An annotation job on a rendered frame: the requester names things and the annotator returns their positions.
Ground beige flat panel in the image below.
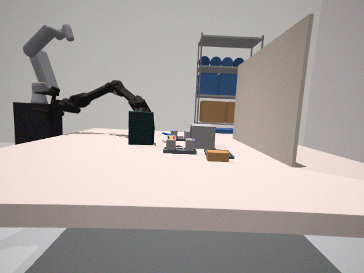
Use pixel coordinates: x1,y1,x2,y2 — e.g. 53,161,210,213
233,13,314,168

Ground brown cardboard box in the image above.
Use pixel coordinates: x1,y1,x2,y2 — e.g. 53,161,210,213
206,150,229,162

